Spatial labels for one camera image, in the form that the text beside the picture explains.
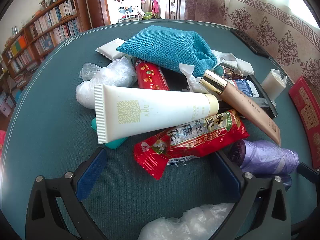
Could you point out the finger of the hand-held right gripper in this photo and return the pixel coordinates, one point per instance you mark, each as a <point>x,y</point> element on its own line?
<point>310,172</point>

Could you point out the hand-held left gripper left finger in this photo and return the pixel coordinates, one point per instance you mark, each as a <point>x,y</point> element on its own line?
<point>91,175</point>

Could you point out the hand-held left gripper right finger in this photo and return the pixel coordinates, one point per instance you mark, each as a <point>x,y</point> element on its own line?
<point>228,173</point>

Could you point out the dark blue bottle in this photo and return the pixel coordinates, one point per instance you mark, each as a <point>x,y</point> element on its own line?
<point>287,180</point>

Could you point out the small teal case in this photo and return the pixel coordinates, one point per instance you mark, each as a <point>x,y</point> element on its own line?
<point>112,143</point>

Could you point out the purple trash bag roll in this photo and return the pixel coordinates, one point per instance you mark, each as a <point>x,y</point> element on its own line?
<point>265,157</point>

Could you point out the red snack packet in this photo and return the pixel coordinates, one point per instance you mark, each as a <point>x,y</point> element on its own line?
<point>190,140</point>

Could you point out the red tin box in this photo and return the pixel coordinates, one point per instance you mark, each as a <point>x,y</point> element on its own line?
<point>307,115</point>

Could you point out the rose gold cosmetic tube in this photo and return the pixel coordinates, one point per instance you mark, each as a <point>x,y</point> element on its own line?
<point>240,102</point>

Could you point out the long black case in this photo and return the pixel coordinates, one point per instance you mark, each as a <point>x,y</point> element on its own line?
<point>265,100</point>

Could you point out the white cosmetic tube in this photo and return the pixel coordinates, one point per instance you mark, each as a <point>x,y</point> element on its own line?
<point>150,110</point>

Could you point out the white roll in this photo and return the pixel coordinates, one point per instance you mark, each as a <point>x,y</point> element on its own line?
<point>272,83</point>

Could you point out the clear plastic bag bundle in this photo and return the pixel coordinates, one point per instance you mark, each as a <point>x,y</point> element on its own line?
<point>110,75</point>

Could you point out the red candy tube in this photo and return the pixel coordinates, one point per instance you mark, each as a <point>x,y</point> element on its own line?
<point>150,76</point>

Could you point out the white tissue pack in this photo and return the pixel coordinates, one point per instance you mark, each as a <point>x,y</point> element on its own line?
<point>110,48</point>

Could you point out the green felt desktop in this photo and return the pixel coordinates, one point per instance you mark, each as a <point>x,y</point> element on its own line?
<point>50,130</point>

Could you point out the blue and white packet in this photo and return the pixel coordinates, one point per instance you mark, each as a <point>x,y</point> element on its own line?
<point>246,87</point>

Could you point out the small teal gold jar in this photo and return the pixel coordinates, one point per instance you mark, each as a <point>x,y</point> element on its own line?
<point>219,70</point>

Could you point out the white rectangular box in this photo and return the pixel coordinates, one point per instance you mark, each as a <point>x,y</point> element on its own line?
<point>243,66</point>

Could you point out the black wallet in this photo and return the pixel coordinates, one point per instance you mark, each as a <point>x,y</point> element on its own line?
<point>250,42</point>

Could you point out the patterned beige curtain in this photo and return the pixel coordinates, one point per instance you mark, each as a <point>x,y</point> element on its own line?
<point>262,25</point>

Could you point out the wooden bookshelf with books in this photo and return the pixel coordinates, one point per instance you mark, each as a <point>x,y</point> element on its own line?
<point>50,27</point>

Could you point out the green basin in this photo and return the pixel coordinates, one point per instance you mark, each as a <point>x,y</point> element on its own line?
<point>147,16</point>

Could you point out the brown wooden door frame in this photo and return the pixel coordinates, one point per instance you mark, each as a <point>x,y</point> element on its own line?
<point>96,2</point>

